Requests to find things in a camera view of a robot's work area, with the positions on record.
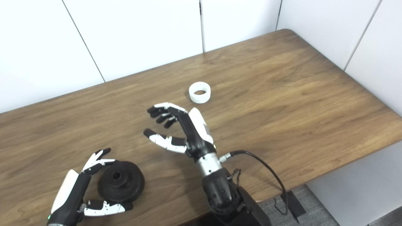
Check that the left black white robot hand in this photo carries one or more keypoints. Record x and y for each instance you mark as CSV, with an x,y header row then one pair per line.
x,y
70,194

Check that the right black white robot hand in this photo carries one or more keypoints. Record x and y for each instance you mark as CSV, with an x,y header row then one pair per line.
x,y
194,135

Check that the round black plastic part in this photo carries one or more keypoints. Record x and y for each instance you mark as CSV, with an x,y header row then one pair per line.
x,y
125,185

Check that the black table foot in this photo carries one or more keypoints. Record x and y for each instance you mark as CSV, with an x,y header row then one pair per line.
x,y
293,205

